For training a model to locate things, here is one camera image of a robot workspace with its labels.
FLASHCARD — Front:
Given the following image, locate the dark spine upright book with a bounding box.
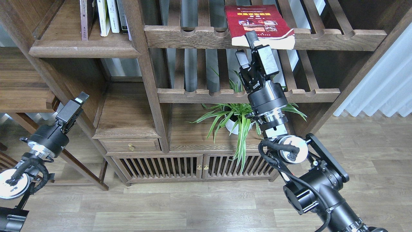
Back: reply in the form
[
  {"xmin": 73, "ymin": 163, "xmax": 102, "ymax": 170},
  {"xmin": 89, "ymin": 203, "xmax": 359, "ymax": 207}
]
[{"xmin": 117, "ymin": 0, "xmax": 128, "ymax": 34}]

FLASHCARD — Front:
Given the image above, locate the spider plant in white pot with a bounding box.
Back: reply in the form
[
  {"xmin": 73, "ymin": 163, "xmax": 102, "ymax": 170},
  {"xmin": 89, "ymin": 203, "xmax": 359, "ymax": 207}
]
[{"xmin": 187, "ymin": 80, "xmax": 308, "ymax": 172}]

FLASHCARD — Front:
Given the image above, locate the wooden side furniture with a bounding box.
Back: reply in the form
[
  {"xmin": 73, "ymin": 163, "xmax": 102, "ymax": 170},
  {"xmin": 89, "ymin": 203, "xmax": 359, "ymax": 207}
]
[{"xmin": 0, "ymin": 47, "xmax": 61, "ymax": 185}]

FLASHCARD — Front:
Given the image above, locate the dark wooden bookshelf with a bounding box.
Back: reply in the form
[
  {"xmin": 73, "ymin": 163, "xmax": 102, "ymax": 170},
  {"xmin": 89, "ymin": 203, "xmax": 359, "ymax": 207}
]
[{"xmin": 1, "ymin": 0, "xmax": 411, "ymax": 185}]

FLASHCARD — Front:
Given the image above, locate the white spine upright book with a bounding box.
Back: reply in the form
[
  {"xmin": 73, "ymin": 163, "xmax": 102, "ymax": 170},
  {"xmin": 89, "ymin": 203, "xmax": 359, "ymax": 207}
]
[{"xmin": 107, "ymin": 0, "xmax": 120, "ymax": 33}]

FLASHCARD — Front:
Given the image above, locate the brass drawer knob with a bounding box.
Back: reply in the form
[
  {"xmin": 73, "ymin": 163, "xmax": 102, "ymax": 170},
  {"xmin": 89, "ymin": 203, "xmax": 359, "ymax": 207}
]
[{"xmin": 128, "ymin": 143, "xmax": 135, "ymax": 151}]

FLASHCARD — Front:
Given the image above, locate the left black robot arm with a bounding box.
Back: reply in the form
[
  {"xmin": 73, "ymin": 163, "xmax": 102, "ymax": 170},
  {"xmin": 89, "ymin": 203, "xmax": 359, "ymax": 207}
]
[{"xmin": 0, "ymin": 92, "xmax": 89, "ymax": 232}]

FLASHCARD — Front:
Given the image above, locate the red cover book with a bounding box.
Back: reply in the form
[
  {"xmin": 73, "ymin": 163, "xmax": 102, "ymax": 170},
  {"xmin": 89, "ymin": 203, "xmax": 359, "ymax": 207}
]
[{"xmin": 225, "ymin": 5, "xmax": 295, "ymax": 50}]

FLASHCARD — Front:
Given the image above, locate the white curtain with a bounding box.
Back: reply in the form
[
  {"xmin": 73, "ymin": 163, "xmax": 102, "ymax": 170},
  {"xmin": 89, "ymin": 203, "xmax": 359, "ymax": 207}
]
[{"xmin": 334, "ymin": 25, "xmax": 412, "ymax": 117}]

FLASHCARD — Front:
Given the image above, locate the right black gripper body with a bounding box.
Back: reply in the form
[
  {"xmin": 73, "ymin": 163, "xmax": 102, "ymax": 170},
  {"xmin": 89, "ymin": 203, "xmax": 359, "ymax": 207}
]
[{"xmin": 241, "ymin": 69, "xmax": 287, "ymax": 116}]

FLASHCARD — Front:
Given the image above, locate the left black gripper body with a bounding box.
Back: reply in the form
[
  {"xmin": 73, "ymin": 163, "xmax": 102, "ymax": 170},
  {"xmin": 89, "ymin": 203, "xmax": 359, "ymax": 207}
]
[{"xmin": 20, "ymin": 125, "xmax": 69, "ymax": 158}]

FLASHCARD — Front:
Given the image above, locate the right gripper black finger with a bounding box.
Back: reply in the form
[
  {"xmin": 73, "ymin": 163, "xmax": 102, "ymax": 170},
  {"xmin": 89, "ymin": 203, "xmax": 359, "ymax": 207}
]
[{"xmin": 245, "ymin": 31, "xmax": 279, "ymax": 78}]

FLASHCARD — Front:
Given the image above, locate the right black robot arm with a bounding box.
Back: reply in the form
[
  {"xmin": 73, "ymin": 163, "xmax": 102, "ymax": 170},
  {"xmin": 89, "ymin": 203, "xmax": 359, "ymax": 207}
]
[{"xmin": 236, "ymin": 31, "xmax": 385, "ymax": 232}]

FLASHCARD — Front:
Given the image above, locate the dark maroon book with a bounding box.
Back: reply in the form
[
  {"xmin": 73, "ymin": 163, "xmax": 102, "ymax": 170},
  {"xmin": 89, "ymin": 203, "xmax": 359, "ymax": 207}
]
[{"xmin": 80, "ymin": 0, "xmax": 95, "ymax": 41}]

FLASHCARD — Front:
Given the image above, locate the pale purple upright book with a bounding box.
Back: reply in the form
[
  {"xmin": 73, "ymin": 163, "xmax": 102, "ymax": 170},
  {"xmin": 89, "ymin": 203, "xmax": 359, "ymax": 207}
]
[{"xmin": 125, "ymin": 18, "xmax": 132, "ymax": 41}]

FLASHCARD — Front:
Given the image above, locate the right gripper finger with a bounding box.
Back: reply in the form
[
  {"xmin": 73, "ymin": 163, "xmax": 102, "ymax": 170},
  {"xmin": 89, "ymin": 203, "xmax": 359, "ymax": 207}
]
[{"xmin": 235, "ymin": 50, "xmax": 255, "ymax": 84}]

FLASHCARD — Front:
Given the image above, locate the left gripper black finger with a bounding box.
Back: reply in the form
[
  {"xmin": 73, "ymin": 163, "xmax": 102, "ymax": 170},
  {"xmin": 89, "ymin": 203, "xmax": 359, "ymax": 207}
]
[{"xmin": 56, "ymin": 92, "xmax": 89, "ymax": 132}]

